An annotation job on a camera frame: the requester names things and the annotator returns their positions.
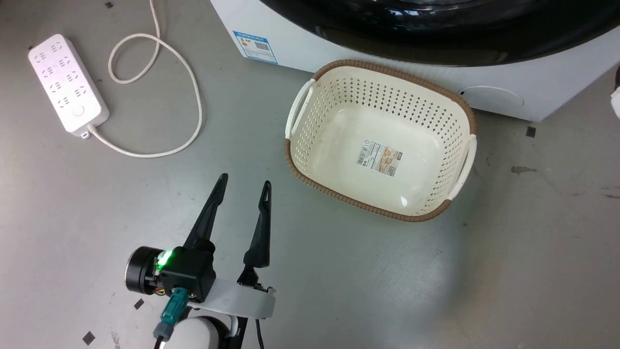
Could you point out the blue energy label sticker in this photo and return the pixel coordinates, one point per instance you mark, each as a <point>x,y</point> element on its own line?
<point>255,46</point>

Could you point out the white washing machine body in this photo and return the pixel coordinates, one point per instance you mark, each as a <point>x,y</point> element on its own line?
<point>557,72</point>

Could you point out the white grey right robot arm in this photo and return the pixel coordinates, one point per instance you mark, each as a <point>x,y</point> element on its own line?
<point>616,99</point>

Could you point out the white power strip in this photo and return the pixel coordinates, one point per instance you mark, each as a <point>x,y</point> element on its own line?
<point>65,82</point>

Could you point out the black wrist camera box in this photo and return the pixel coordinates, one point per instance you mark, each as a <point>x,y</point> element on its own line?
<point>189,271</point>

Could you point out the black round washing machine door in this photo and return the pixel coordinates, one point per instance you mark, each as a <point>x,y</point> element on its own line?
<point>436,29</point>

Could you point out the black floor tape square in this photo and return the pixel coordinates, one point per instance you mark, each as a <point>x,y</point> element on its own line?
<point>531,131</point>
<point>139,304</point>
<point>88,338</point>

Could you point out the printed barcode label sticker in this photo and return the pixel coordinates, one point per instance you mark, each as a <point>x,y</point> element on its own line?
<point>379,159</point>

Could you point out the cream laundry basket brown rim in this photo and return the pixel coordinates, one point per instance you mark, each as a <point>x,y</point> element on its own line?
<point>387,121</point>

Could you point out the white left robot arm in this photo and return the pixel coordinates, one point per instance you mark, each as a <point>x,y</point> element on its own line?
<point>196,334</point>

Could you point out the round white filter cover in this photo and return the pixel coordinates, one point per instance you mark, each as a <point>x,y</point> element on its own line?
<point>491,99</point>

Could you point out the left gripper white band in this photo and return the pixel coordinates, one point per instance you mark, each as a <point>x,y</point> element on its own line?
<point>242,300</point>

